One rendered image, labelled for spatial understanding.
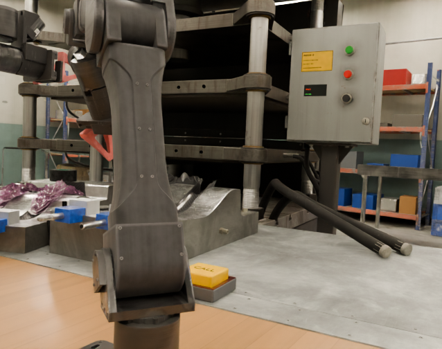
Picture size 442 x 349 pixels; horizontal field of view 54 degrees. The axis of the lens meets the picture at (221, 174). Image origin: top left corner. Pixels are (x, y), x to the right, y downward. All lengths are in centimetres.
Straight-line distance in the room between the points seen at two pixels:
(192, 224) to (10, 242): 37
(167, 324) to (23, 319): 28
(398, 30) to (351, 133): 631
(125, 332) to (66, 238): 54
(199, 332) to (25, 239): 51
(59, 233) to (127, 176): 54
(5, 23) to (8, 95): 776
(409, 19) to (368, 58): 625
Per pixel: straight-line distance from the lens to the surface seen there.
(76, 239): 92
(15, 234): 99
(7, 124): 872
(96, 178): 194
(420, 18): 775
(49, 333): 60
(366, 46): 156
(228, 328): 61
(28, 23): 105
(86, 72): 76
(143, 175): 43
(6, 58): 100
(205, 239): 97
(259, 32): 154
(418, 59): 760
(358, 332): 63
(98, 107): 78
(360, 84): 154
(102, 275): 42
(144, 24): 51
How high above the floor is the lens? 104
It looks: 4 degrees down
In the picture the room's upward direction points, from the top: 3 degrees clockwise
